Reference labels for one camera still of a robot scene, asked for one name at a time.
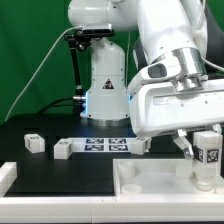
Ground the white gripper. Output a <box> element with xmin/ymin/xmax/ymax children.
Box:
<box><xmin>129</xmin><ymin>79</ymin><xmax>224</xmax><ymax>160</ymax></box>

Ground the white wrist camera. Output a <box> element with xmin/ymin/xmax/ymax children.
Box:
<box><xmin>128</xmin><ymin>53</ymin><xmax>181</xmax><ymax>95</ymax></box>

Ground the grey camera cable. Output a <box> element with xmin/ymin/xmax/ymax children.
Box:
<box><xmin>3</xmin><ymin>25</ymin><xmax>83</xmax><ymax>123</ymax></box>

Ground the sheet of fiducial tags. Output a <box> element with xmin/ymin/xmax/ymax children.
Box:
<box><xmin>70</xmin><ymin>138</ymin><xmax>134</xmax><ymax>153</ymax></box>

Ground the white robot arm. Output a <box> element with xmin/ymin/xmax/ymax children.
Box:
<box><xmin>68</xmin><ymin>0</ymin><xmax>224</xmax><ymax>159</ymax></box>

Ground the grey mounted camera bar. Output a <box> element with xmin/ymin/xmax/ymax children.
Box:
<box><xmin>82</xmin><ymin>24</ymin><xmax>114</xmax><ymax>37</ymax></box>

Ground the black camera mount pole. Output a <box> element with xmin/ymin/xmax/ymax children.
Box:
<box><xmin>64</xmin><ymin>33</ymin><xmax>85</xmax><ymax>117</ymax></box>

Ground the white U-shaped obstacle fence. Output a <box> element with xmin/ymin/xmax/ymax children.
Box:
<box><xmin>0</xmin><ymin>162</ymin><xmax>224</xmax><ymax>223</ymax></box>

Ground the white square table top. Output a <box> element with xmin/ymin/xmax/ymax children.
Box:
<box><xmin>113</xmin><ymin>159</ymin><xmax>224</xmax><ymax>196</ymax></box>

